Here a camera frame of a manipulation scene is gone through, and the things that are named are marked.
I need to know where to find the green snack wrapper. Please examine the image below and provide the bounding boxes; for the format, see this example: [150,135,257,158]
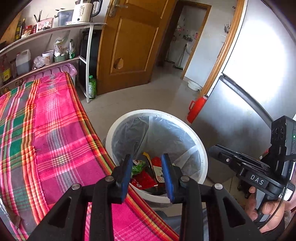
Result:
[132,160,146,175]

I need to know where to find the right hand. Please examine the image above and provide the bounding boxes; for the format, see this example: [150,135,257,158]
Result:
[244,187,285,233]

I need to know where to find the yellow snack wrapper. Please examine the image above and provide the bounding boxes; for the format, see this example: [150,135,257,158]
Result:
[143,152,154,175]

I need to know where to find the pink storage box lid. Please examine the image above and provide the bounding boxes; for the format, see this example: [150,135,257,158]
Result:
[23,63,77,85]

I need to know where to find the pink plaid tablecloth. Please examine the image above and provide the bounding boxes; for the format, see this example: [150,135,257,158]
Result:
[0,71,180,241]

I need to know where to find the white electric kettle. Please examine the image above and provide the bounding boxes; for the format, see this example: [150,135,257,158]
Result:
[72,0,103,24]

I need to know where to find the silver refrigerator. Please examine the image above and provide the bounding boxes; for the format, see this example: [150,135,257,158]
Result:
[192,1,295,158]

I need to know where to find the red thermos flask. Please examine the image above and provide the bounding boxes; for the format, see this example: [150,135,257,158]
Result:
[187,95,208,123]

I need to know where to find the wooden door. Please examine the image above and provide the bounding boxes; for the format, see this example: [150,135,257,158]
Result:
[97,0,177,95]

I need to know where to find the wooden cutting board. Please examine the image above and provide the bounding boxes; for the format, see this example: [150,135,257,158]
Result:
[1,11,22,46]

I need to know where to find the white metal shelf rack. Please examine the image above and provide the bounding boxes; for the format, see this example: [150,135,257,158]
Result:
[1,23,105,102]

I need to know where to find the white trash bin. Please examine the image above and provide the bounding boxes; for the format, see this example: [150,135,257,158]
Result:
[105,109,209,204]

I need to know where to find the clear trash bag liner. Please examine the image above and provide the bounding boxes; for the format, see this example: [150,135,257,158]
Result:
[111,114,201,181]

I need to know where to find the red foil wrapper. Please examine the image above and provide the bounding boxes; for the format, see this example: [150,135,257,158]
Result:
[130,170,158,190]

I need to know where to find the beige paper snack bag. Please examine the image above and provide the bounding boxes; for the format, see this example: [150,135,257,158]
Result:
[153,166,165,183]

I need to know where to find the dark soy sauce bottle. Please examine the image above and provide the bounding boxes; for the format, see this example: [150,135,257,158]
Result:
[20,18,26,38]

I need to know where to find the white plastic jug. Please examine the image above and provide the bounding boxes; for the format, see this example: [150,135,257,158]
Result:
[16,49,31,75]

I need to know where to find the green detergent bottle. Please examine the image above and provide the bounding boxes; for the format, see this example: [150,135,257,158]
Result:
[88,75,97,99]

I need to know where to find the pink utensil holder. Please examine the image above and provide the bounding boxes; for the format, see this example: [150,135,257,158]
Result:
[36,18,54,32]

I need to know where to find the clear plastic container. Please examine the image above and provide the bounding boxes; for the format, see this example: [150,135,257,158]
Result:
[55,9,74,27]

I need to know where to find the yellow label oil bottle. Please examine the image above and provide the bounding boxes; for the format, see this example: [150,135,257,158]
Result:
[1,54,12,85]

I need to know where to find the red plastic bag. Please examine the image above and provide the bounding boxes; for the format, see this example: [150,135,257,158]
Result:
[152,157,162,167]

